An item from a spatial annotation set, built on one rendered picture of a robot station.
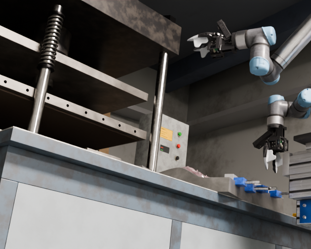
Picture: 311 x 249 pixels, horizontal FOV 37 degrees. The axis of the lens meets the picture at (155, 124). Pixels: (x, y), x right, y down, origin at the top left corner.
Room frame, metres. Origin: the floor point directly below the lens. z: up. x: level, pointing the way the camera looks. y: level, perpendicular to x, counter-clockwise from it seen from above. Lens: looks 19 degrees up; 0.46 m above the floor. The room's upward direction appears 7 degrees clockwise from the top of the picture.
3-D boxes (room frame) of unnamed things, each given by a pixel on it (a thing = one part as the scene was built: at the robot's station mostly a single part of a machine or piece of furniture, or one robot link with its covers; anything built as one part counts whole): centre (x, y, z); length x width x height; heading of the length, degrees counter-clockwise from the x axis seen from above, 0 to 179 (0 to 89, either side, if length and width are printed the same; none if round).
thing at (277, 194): (2.04, -0.57, 0.89); 0.13 x 0.05 x 0.05; 41
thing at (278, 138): (2.05, -0.57, 1.15); 0.09 x 0.08 x 0.12; 41
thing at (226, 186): (1.91, -0.15, 0.86); 0.50 x 0.26 x 0.11; 59
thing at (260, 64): (1.66, -0.39, 1.34); 0.11 x 0.08 x 0.11; 150
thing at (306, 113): (2.04, -0.66, 1.31); 0.11 x 0.11 x 0.08; 89
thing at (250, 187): (1.82, -0.41, 0.86); 0.13 x 0.05 x 0.05; 59
